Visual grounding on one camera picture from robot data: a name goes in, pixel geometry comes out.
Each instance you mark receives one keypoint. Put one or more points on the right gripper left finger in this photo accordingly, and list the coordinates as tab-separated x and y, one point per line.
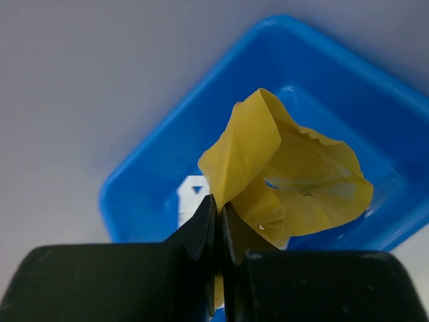
172	280

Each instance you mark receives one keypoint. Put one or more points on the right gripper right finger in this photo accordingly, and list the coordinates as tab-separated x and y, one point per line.
263	283

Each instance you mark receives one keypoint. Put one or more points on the white bra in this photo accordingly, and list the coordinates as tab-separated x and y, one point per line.
190	194

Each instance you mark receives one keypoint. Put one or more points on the yellow garment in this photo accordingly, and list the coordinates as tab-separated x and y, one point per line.
283	179

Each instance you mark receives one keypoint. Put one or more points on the blue plastic bin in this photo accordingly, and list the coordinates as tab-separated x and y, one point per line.
324	86

